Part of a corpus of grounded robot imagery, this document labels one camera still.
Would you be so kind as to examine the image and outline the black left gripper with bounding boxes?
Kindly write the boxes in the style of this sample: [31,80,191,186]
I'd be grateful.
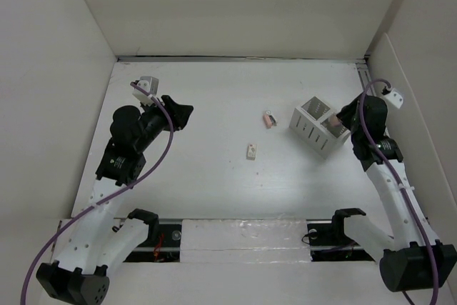
[134,95,192,152]

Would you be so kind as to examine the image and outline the pink correction tape dispenser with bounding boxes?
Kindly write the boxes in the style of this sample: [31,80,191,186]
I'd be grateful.
[263,110,278,129]

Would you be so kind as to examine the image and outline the white eraser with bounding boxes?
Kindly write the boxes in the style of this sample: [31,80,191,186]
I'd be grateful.
[246,144,257,161]

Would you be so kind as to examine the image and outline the pink capped small bottle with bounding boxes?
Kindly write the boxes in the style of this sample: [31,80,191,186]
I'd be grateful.
[328,114,342,127]

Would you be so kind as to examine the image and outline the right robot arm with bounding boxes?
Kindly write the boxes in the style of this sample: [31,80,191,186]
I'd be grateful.
[330,94,456,293]

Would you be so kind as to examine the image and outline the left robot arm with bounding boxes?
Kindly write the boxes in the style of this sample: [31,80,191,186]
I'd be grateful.
[36,95,194,304]

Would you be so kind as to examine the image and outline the white slotted desk organizer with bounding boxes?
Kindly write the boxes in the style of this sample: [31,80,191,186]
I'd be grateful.
[289,96,350,159]

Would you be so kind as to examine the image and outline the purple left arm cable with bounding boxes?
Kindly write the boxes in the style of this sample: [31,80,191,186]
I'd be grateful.
[21,81,176,305]

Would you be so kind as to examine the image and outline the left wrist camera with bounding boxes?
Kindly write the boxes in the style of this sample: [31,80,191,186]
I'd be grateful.
[132,76,159,106]

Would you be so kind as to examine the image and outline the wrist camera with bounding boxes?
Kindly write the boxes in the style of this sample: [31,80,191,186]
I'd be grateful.
[381,86,404,109]
[132,76,159,106]

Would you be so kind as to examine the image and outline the aluminium rail at right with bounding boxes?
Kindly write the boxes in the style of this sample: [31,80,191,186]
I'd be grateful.
[356,62,371,88]

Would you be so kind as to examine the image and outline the aluminium rail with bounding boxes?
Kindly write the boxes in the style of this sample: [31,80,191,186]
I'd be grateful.
[356,62,371,88]
[117,56,366,64]

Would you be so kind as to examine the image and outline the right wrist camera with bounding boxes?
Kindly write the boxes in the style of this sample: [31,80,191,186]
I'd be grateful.
[381,86,404,109]

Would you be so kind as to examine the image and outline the aluminium rail at back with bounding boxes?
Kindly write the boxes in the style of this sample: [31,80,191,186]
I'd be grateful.
[117,56,366,64]

